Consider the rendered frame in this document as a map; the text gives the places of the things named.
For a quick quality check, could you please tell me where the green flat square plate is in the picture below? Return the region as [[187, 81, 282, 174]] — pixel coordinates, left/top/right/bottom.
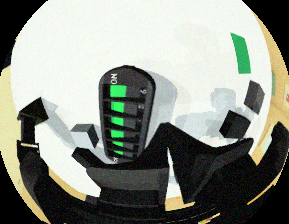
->
[[230, 32, 252, 75]]

